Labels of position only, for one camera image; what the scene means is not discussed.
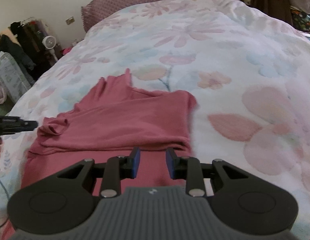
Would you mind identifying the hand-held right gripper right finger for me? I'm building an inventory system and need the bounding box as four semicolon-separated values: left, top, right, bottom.
166;147;248;197

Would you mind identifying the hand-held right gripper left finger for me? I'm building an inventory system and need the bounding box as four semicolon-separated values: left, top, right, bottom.
54;147;141;198

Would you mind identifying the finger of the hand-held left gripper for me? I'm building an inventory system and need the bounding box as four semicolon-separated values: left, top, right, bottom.
0;116;38;136

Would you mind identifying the pink turtleneck top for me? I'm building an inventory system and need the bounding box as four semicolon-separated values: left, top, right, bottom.
1;69;198;240

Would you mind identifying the rack of dark clothes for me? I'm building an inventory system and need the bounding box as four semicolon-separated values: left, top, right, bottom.
0;17;62;85

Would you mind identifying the pale floral garment bag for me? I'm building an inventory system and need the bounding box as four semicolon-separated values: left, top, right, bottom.
0;52;33;103

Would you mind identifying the white standing fan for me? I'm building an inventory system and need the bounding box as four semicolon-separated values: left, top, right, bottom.
42;35;61;62

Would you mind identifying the magenta cloth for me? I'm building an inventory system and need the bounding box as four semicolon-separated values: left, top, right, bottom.
61;39;85;55

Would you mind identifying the floral fleece blanket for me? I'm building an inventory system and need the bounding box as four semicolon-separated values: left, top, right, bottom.
0;0;310;240

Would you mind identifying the pink quilted headboard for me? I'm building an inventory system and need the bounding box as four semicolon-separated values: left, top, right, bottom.
81;0;225;33

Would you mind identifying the brown striped curtain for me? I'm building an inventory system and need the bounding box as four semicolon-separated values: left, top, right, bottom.
241;0;293;26

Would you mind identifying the dark floral bag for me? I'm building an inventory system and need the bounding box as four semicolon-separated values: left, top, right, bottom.
290;6;310;34

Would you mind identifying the black cable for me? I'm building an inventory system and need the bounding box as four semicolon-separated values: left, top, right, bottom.
0;172;10;230

